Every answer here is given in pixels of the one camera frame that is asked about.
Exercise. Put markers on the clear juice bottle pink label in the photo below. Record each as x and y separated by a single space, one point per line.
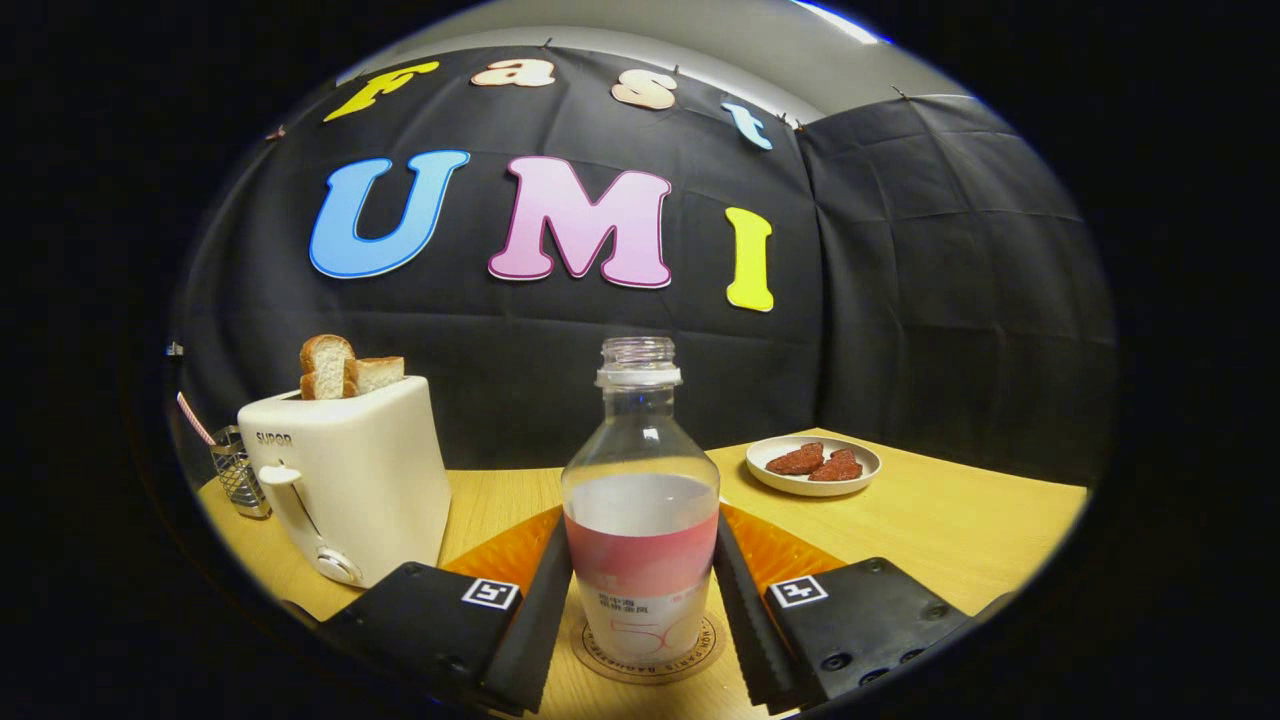
640 560

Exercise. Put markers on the wooden table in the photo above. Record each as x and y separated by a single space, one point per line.
950 540

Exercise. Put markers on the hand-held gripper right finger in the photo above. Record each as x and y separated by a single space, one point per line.
745 630

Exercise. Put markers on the red-brown meat piece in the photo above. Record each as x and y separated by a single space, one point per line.
795 461
838 468

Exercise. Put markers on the bread slice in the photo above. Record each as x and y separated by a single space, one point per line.
325 365
380 375

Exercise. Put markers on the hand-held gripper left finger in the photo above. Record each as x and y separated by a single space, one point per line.
535 640

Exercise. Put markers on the white toaster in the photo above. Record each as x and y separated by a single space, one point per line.
370 480

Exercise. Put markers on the round brown coaster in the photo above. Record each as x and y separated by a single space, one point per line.
650 672

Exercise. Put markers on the striped straw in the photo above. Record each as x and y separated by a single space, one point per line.
195 418

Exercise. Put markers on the white round plate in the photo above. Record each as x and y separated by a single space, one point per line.
780 482

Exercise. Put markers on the black backdrop cloth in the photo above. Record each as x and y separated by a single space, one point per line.
900 250

